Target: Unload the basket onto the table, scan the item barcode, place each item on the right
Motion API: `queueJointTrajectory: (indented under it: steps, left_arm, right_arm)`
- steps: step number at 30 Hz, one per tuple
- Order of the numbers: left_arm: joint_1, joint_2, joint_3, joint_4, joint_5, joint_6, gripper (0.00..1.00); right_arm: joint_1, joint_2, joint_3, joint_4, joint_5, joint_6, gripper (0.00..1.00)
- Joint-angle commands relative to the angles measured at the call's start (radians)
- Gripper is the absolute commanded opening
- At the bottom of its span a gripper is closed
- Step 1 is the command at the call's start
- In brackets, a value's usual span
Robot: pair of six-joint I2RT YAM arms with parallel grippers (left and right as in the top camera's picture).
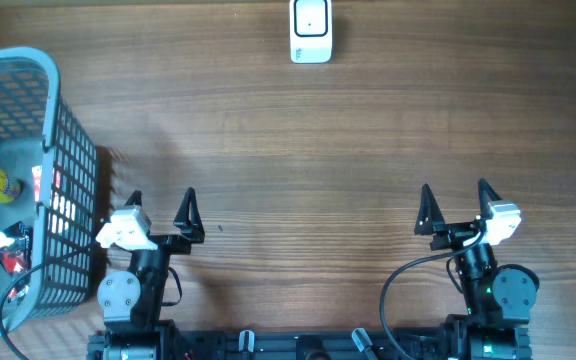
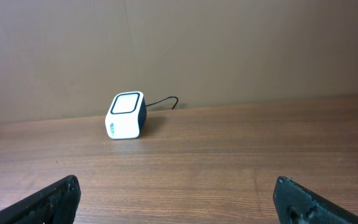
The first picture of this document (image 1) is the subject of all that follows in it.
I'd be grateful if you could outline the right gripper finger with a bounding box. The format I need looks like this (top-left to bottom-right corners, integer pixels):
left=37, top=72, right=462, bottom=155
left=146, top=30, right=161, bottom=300
left=478, top=178, right=502, bottom=218
left=414, top=184, right=445, bottom=236

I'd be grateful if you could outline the black red snack packet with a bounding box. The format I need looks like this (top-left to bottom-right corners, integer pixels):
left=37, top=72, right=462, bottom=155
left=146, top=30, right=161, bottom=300
left=0, top=221, right=33, bottom=279

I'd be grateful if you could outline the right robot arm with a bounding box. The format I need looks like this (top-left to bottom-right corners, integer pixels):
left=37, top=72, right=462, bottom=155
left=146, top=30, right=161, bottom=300
left=414, top=179, right=540, bottom=360

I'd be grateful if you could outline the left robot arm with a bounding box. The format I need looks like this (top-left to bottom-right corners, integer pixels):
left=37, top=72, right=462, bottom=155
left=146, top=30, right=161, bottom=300
left=86, top=188, right=205, bottom=360

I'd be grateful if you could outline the white barcode scanner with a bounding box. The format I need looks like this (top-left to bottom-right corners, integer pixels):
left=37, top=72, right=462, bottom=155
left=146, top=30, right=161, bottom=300
left=289, top=0, right=333, bottom=64

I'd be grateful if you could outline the grey plastic shopping basket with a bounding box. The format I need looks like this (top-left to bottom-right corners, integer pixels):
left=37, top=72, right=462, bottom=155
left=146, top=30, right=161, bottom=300
left=0, top=47, right=98, bottom=331

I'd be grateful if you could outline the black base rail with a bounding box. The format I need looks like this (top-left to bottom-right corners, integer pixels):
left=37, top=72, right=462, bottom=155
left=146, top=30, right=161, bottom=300
left=86, top=327, right=533, bottom=360

